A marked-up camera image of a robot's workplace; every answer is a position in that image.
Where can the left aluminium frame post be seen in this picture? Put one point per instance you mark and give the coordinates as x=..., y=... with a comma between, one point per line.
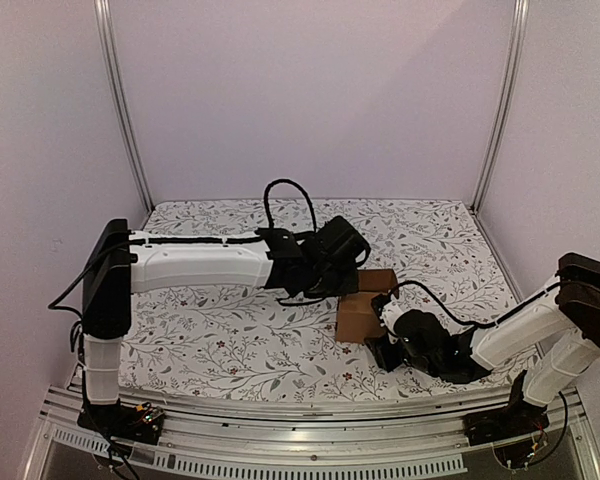
x=104, y=22

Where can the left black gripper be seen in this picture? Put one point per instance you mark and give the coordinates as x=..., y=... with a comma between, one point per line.
x=351, y=286

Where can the brown cardboard box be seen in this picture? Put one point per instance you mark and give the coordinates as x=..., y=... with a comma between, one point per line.
x=355, y=319

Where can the aluminium frame post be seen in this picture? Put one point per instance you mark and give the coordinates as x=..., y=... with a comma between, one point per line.
x=503, y=107
x=104, y=22

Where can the floral patterned table mat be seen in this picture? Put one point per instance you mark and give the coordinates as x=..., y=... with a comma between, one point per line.
x=239, y=343

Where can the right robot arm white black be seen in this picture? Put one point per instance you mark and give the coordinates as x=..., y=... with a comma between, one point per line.
x=568, y=305

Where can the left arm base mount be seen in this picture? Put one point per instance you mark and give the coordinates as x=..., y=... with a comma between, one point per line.
x=142, y=423

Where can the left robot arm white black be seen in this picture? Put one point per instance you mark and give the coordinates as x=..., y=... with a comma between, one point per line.
x=316, y=264

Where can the right aluminium frame post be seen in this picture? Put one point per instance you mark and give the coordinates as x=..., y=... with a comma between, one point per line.
x=503, y=107

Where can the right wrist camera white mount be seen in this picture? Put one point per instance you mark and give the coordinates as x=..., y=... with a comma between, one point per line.
x=388, y=312

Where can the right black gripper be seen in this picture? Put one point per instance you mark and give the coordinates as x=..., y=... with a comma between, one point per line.
x=381, y=345

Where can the front aluminium rail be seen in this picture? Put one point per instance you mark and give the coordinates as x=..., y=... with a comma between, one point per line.
x=419, y=438

